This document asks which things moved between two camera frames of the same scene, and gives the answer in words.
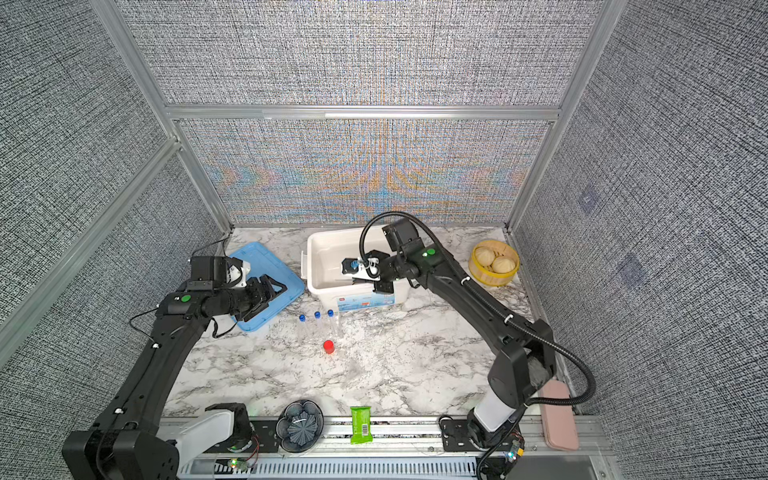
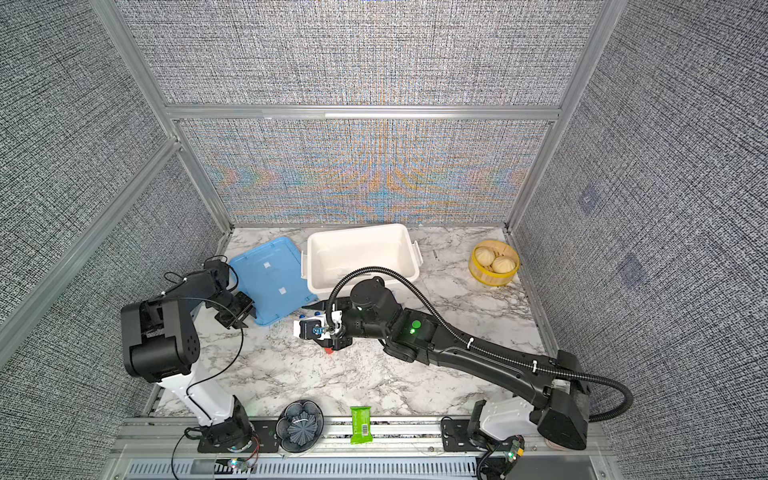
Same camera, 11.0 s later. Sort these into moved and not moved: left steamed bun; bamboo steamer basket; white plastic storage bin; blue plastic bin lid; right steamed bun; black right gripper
Moved: black right gripper; blue plastic bin lid
Not moved: white plastic storage bin; right steamed bun; bamboo steamer basket; left steamed bun
